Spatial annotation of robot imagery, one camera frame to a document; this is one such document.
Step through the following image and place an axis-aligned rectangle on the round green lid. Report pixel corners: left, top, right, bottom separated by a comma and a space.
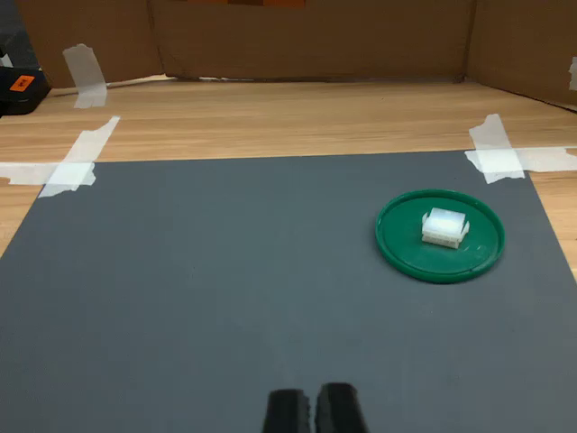
374, 188, 507, 285

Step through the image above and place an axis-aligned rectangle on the dark grey mat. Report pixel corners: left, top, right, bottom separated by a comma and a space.
0, 150, 577, 433

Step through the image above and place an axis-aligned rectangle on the brown cardboard partition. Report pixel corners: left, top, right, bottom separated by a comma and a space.
147, 0, 577, 114
14, 0, 166, 90

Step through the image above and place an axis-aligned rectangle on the small white plastic terminal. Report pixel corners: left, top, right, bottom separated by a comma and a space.
420, 207, 472, 250

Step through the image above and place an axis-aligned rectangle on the black case with orange label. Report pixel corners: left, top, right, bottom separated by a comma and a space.
0, 0, 52, 119

